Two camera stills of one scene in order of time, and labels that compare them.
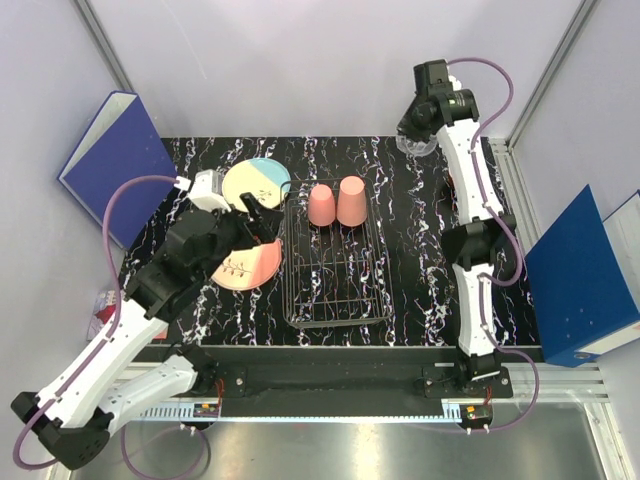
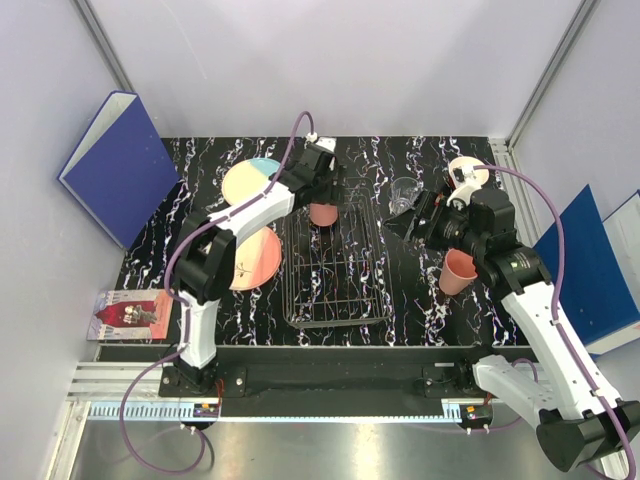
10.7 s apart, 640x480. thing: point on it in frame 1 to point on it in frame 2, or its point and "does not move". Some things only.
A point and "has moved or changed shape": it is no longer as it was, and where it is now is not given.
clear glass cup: [416, 148] to [403, 194]
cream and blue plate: [267, 180] does not move
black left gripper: [262, 228] to [333, 194]
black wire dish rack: [332, 275] does not move
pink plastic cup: [321, 206] does not move
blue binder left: [121, 143] does not move
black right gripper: [405, 127] to [433, 207]
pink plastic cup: [351, 207] has moved or changed shape
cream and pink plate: [247, 268] does not move
